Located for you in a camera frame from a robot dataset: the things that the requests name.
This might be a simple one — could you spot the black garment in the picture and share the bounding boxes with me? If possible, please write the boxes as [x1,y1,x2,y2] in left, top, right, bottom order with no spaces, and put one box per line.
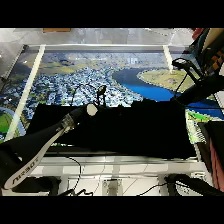
[26,98,198,160]

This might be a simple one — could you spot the heap of clothes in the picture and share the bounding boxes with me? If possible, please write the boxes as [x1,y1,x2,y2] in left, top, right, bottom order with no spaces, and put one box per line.
[188,27,224,80]
[197,120,224,194]

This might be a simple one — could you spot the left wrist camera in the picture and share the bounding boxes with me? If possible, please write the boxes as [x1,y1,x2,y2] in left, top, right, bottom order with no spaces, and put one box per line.
[95,84,109,108]

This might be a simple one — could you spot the black cable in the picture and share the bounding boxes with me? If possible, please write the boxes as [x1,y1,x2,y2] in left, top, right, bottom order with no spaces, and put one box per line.
[135,179,170,197]
[56,153,95,197]
[70,83,101,108]

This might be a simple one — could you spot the silver frame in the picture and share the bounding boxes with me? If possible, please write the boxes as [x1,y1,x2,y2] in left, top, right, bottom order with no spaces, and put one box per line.
[0,153,215,197]

